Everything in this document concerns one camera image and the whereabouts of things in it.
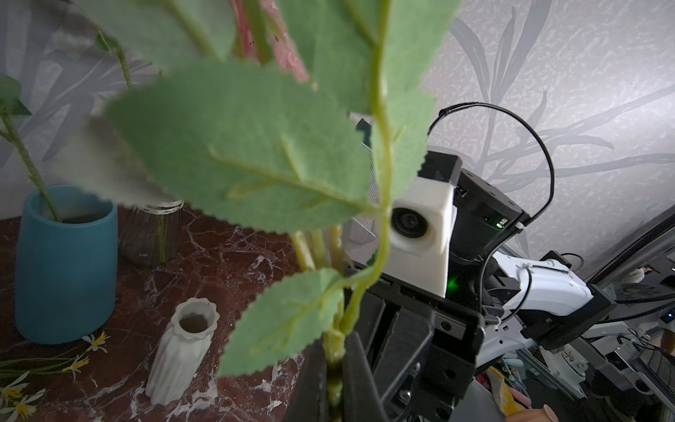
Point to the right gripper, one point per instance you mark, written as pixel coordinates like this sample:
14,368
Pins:
421,349

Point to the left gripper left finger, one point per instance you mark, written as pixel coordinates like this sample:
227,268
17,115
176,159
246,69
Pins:
309,402

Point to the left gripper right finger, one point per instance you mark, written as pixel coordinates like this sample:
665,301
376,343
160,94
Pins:
361,400

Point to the pink rose stem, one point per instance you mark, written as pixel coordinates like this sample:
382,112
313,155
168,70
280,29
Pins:
228,131

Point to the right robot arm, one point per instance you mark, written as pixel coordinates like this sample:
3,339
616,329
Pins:
523,302

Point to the white ribbed vase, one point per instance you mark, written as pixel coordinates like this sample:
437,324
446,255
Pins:
181,350

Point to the clear glass vase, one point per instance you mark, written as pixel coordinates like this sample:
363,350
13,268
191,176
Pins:
150,235

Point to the teal ceramic vase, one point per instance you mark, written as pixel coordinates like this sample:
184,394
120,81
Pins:
66,272

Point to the small white daisy sprig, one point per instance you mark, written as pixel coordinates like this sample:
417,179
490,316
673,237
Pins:
19,399

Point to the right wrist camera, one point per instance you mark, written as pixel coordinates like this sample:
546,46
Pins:
422,223

